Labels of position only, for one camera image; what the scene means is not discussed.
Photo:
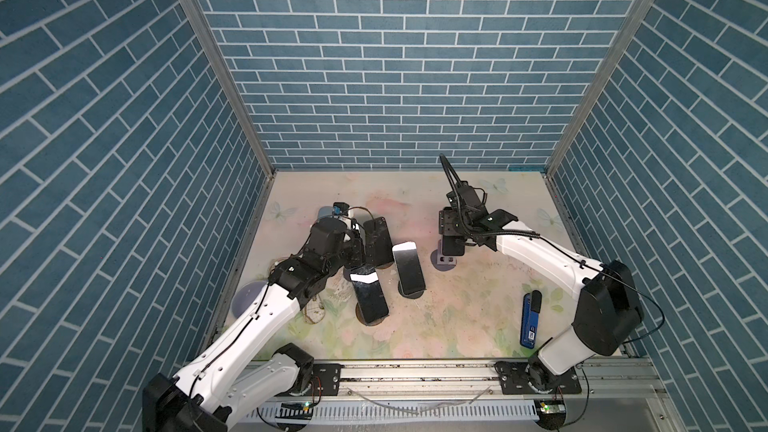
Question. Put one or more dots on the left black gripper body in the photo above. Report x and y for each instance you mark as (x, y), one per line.
(348, 254)

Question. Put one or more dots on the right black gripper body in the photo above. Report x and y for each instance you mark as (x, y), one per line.
(450, 223)

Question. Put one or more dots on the black phone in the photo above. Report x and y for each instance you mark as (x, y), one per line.
(372, 304)

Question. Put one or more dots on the teal case phone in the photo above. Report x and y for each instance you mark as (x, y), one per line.
(408, 266)

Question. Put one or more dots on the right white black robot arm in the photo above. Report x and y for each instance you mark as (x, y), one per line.
(608, 304)

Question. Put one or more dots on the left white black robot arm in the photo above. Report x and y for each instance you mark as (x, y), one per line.
(214, 391)

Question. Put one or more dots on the grey right phone stand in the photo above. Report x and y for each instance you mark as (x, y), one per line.
(442, 263)

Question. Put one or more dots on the purple case phone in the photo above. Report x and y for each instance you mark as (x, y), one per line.
(378, 243)

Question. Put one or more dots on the middle round phone stand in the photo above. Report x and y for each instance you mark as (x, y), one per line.
(410, 294)

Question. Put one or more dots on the grey glasses case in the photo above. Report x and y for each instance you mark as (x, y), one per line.
(326, 212)

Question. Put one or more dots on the clear tape roll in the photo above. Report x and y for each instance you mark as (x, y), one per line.
(314, 311)

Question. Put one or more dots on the blue black rectangular device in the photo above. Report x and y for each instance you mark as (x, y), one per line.
(531, 308)

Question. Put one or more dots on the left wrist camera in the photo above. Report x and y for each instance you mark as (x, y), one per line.
(340, 208)

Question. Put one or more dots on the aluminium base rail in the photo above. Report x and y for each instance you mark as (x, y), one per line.
(288, 394)

